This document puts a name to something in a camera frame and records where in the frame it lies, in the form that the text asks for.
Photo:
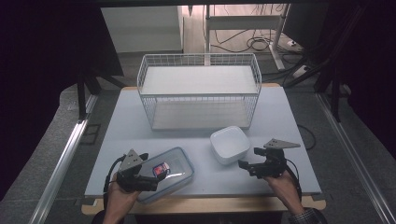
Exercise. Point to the white desk frame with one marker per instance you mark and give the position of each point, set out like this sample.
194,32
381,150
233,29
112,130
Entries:
243,22

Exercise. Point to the person's right hand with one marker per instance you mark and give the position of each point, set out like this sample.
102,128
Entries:
285,186

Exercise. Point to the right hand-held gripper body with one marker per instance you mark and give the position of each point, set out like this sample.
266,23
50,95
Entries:
273,163

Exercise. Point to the pale blue table mat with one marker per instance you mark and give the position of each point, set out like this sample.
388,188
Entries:
124,130

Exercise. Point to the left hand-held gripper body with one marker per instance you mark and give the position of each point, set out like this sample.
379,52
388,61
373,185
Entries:
130,161

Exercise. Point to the black metal stand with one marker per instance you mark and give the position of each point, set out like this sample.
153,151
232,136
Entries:
335,93
82,93

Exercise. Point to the clear plastic food container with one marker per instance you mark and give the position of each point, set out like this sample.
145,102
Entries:
177,168

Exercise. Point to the white cabinet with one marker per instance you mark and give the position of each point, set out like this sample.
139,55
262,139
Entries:
141,29

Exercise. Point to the aluminium floor rail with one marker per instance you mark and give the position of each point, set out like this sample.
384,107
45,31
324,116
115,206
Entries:
63,158
358,161

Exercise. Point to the white power strip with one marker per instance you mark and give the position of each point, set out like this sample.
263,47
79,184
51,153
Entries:
300,71

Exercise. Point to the person's left hand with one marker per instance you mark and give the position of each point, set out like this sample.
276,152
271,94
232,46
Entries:
120,199

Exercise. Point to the white square bowl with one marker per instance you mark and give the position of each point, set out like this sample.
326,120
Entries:
229,144

